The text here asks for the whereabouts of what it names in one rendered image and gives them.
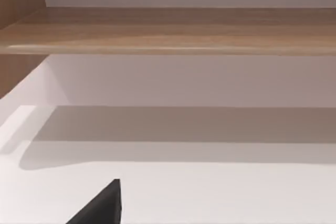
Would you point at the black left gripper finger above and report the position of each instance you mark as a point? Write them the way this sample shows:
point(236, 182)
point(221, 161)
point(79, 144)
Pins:
point(107, 205)

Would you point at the wooden open shelf unit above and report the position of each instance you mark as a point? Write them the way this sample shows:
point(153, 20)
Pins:
point(168, 31)

